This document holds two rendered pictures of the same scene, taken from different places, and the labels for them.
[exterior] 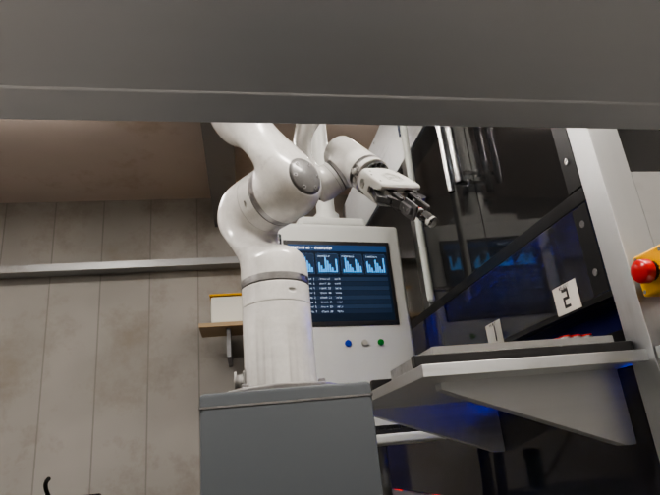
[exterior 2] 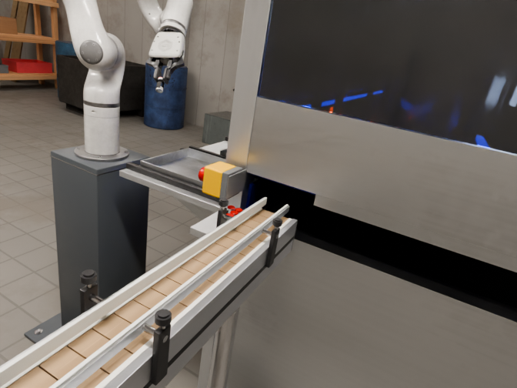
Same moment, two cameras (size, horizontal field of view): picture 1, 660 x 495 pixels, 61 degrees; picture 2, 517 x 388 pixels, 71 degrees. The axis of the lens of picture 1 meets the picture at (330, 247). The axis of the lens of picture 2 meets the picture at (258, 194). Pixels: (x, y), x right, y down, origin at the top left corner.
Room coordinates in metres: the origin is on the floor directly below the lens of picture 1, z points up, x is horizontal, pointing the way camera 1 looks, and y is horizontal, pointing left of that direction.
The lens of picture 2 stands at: (0.25, -1.14, 1.33)
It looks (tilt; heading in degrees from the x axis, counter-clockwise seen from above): 22 degrees down; 35
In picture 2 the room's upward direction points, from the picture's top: 9 degrees clockwise
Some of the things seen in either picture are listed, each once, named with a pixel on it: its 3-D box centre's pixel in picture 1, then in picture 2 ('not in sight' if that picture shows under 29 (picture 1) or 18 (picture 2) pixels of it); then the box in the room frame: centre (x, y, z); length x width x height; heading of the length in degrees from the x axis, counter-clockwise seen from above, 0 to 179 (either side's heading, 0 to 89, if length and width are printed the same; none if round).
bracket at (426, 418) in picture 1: (436, 430); not in sight; (1.52, -0.23, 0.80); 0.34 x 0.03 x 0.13; 102
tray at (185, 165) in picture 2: (494, 363); (204, 171); (1.10, -0.29, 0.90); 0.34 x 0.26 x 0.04; 102
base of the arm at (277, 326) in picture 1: (278, 341); (101, 129); (0.95, 0.10, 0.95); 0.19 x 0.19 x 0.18
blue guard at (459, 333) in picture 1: (428, 345); not in sight; (1.96, -0.31, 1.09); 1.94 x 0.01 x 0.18; 12
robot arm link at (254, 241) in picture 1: (261, 233); (104, 68); (0.98, 0.13, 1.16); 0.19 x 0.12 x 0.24; 44
